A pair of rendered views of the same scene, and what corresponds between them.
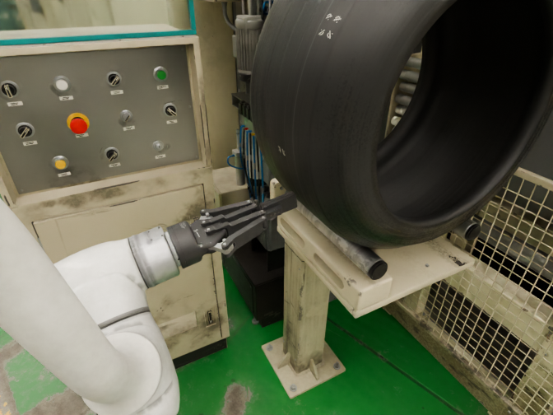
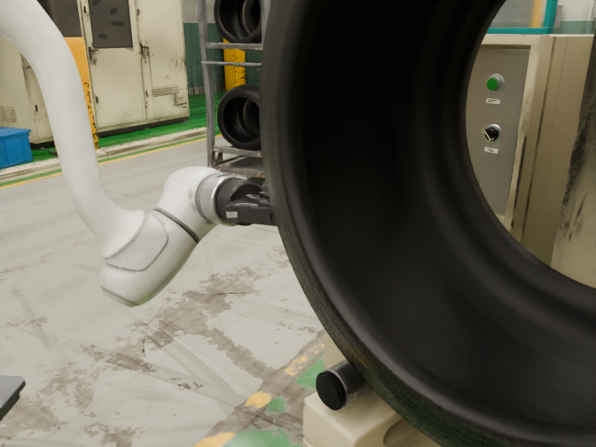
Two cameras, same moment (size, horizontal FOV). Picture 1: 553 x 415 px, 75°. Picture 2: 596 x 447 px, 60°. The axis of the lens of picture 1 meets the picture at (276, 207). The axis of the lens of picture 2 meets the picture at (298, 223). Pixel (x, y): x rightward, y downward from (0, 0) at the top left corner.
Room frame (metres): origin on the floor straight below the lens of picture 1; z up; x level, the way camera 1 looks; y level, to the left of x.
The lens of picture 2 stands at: (0.41, -0.66, 1.28)
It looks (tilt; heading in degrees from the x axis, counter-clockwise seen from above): 21 degrees down; 78
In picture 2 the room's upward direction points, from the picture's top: straight up
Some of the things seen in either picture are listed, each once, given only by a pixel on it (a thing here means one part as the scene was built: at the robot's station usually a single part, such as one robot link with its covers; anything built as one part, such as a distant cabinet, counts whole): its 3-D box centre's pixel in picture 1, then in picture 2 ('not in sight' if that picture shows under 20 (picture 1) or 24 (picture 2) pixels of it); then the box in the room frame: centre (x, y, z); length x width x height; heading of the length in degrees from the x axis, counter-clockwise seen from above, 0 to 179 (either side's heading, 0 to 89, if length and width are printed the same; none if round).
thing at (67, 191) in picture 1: (128, 226); (442, 274); (1.08, 0.54, 0.63); 0.56 x 0.41 x 1.27; 117
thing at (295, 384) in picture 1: (302, 356); not in sight; (0.98, -0.11, 0.02); 0.27 x 0.27 x 0.04; 27
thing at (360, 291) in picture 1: (326, 247); (423, 377); (0.70, -0.12, 0.84); 0.36 x 0.09 x 0.06; 27
